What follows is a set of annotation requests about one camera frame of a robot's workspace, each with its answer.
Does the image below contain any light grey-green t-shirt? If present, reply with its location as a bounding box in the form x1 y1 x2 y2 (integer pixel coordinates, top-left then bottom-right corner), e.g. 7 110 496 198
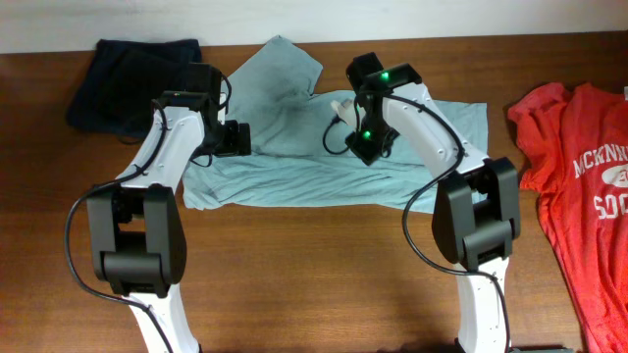
182 34 490 215

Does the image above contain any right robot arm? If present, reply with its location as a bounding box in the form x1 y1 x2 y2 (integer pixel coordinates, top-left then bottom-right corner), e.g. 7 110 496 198
337 53 521 352

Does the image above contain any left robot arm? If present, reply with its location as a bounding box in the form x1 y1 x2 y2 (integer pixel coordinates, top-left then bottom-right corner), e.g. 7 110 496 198
77 63 251 352

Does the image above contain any folded navy blue garment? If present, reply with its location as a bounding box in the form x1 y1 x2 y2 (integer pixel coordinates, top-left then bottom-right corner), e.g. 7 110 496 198
66 39 202 139

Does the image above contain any red printed t-shirt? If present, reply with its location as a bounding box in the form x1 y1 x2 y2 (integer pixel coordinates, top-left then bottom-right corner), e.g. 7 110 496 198
507 82 627 352

